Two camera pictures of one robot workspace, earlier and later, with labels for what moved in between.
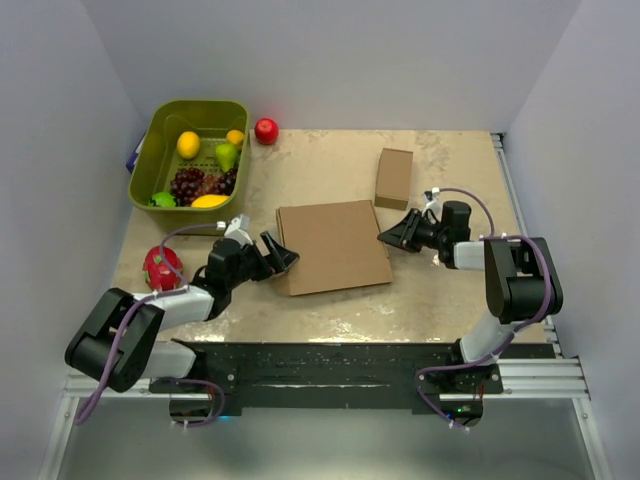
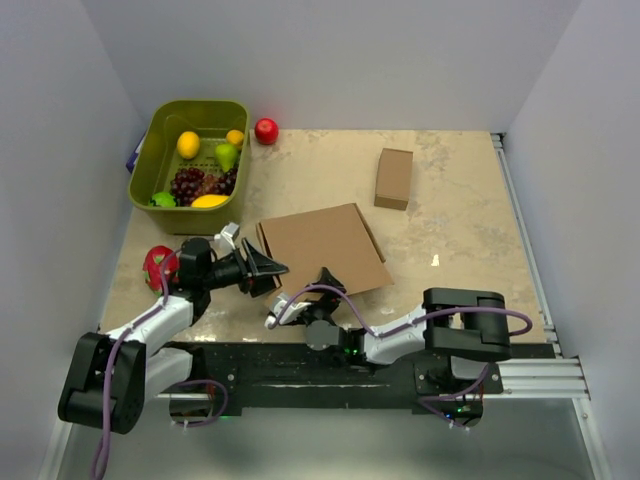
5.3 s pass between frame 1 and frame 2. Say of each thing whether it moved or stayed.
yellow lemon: stayed
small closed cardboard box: stayed
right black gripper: moved
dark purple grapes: stayed
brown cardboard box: moved
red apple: stayed
